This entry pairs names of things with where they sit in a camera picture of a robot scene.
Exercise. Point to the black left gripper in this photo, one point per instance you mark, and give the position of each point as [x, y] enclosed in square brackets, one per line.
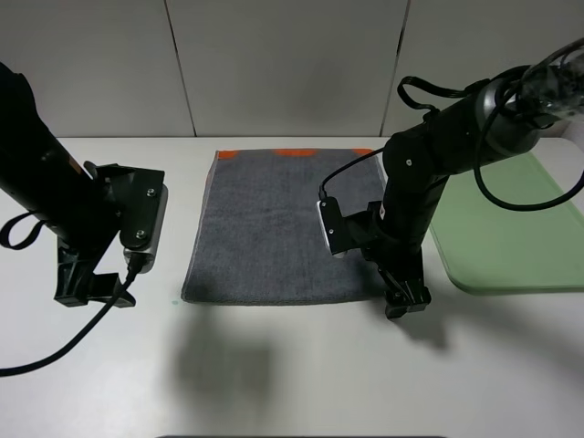
[90, 220]

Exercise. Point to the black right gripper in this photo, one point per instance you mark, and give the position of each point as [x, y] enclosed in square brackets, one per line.
[391, 254]

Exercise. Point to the grey towel with orange pattern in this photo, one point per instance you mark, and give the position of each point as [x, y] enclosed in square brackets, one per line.
[259, 241]

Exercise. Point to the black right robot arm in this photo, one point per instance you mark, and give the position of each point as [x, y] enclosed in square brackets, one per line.
[492, 120]

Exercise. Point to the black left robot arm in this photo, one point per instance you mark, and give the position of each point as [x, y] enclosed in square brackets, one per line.
[37, 171]

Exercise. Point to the green plastic tray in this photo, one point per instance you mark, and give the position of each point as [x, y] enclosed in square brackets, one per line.
[489, 251]

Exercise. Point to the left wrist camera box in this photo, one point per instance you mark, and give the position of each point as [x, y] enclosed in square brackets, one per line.
[141, 225]

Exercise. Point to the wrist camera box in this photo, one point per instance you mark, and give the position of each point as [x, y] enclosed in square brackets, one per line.
[141, 225]
[333, 227]

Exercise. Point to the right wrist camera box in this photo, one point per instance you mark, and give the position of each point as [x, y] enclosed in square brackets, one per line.
[333, 227]

